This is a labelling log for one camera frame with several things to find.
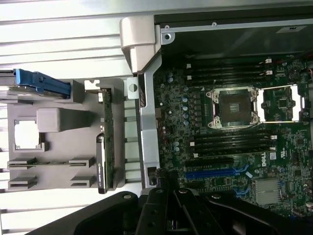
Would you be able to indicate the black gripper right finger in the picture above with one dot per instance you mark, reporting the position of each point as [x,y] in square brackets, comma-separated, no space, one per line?
[195,215]

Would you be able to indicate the black RAM slot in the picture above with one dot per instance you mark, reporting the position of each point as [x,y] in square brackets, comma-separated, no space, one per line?
[227,78]
[227,66]
[227,73]
[232,146]
[232,136]
[227,61]
[232,141]

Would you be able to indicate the green RAM stick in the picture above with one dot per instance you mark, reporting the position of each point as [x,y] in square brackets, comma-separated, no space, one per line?
[51,164]

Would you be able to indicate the green Dell motherboard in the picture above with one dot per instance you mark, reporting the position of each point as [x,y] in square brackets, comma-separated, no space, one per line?
[176,117]

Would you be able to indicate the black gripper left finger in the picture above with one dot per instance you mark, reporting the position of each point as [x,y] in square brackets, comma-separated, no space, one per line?
[154,215]

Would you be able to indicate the silver chipset heatsink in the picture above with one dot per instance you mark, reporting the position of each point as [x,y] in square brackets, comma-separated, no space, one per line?
[267,193]

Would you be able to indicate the CPU socket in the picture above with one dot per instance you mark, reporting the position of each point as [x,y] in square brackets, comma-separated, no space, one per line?
[234,107]

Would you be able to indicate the blue expansion slot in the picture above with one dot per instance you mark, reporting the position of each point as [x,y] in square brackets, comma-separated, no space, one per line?
[210,174]

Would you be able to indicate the hard disk in blue carrier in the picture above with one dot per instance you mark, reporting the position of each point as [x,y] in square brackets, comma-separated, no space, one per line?
[36,80]

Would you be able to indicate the thin metal locking lever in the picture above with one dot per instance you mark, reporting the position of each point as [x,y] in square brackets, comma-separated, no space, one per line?
[214,84]

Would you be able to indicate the open black PC case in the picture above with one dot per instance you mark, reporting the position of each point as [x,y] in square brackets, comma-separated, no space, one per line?
[149,122]

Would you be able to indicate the grey plastic parts rack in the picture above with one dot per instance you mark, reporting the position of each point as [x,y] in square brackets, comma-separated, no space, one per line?
[73,127]

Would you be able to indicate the silver CPU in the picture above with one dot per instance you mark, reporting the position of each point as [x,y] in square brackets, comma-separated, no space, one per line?
[27,134]

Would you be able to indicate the long black expansion slot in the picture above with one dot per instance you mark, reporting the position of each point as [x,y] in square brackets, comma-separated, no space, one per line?
[207,162]

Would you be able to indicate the metal socket cover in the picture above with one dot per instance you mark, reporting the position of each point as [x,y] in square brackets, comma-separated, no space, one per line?
[296,102]

